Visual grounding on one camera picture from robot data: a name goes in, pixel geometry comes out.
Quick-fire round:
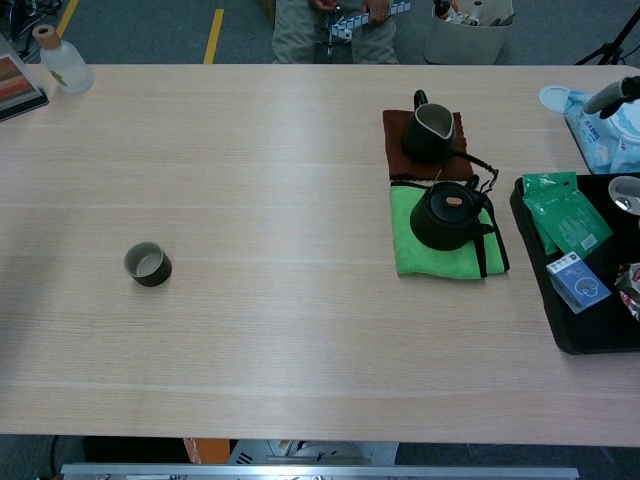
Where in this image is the small dark tea cup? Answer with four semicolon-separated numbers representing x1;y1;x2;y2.
123;241;173;289

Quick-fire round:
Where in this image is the green microfiber cloth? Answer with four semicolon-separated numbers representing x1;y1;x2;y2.
389;179;511;279

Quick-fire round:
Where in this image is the black tripod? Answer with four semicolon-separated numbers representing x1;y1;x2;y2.
574;7;640;66

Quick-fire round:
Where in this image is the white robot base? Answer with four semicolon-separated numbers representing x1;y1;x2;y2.
228;439;400;466

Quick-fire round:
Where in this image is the checkered marker strip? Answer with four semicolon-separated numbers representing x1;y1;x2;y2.
329;0;412;41

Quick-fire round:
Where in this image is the beige waste bin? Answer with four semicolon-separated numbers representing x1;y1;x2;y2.
424;0;516;65

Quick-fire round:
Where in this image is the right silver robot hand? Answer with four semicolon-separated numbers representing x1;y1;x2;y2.
582;75;640;120

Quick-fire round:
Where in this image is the black plastic tray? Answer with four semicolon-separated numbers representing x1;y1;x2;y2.
509;172;640;355

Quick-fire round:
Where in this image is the blue wet wipes pack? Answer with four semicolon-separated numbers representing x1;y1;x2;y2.
563;89;640;175

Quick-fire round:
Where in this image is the aluminium profile rail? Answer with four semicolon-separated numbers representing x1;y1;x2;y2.
60;463;580;480

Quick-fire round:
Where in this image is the green tea packet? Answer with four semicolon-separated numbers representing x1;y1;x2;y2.
521;171;579;202
524;188;614;257

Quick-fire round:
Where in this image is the brown cloth mat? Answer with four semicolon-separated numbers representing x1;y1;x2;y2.
382;109;475;182

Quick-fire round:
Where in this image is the white round plastic lid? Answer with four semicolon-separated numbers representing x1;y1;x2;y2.
538;84;574;114

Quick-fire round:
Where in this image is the frosted glass bottle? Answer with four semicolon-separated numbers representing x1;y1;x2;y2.
32;23;95;95

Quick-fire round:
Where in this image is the blue and white small box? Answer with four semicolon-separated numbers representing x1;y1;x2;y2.
545;251;613;315

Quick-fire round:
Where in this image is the black teapot with handle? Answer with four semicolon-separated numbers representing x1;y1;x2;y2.
409;152;500;252

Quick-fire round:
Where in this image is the crinkled patterned snack wrapper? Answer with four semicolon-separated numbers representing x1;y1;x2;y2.
613;262;640;324

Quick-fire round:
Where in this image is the dark ceramic pouring pitcher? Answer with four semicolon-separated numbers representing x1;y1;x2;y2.
401;89;459;164

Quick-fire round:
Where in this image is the person in khaki trousers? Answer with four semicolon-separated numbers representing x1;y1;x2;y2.
272;0;400;65

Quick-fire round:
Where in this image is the orange object under table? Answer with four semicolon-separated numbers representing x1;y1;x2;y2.
182;437;231;465

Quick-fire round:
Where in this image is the striped colour swatch book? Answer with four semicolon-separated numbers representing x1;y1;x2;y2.
0;34;50;123

